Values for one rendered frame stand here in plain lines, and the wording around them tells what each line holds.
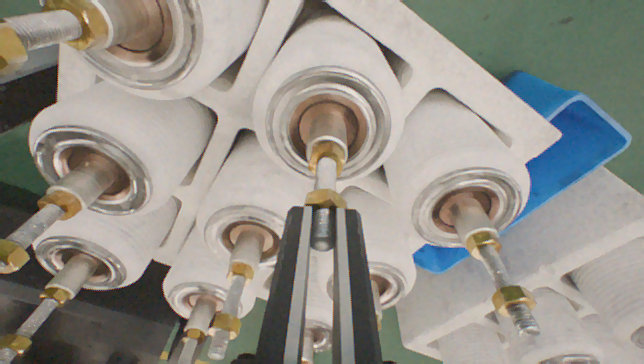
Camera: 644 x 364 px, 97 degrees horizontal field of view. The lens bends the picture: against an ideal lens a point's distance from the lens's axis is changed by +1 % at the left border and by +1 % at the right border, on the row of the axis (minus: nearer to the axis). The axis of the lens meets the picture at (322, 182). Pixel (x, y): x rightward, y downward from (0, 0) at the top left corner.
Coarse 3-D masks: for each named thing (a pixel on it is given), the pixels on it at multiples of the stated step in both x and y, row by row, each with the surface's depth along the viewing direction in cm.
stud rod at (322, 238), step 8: (320, 160) 14; (328, 160) 14; (320, 168) 13; (328, 168) 13; (320, 176) 13; (328, 176) 13; (320, 184) 12; (328, 184) 12; (312, 216) 11; (320, 216) 11; (328, 216) 11; (312, 224) 11; (320, 224) 10; (328, 224) 10; (312, 232) 10; (320, 232) 10; (328, 232) 10; (312, 240) 10; (320, 240) 10; (328, 240) 10; (312, 248) 10; (320, 248) 10; (328, 248) 10
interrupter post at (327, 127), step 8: (320, 120) 16; (328, 120) 16; (336, 120) 16; (312, 128) 16; (320, 128) 15; (328, 128) 15; (336, 128) 15; (344, 128) 16; (312, 136) 15; (320, 136) 15; (328, 136) 14; (336, 136) 15; (344, 136) 16; (312, 144) 15; (336, 144) 15; (344, 144) 15; (344, 152) 15
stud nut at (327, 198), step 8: (312, 192) 11; (320, 192) 11; (328, 192) 11; (336, 192) 11; (312, 200) 11; (320, 200) 11; (328, 200) 11; (336, 200) 11; (344, 200) 11; (312, 208) 11; (320, 208) 11; (328, 208) 11; (336, 208) 11; (344, 208) 11
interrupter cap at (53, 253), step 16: (48, 240) 24; (64, 240) 24; (80, 240) 24; (48, 256) 25; (64, 256) 26; (96, 256) 25; (112, 256) 25; (96, 272) 27; (112, 272) 27; (96, 288) 28; (112, 288) 28
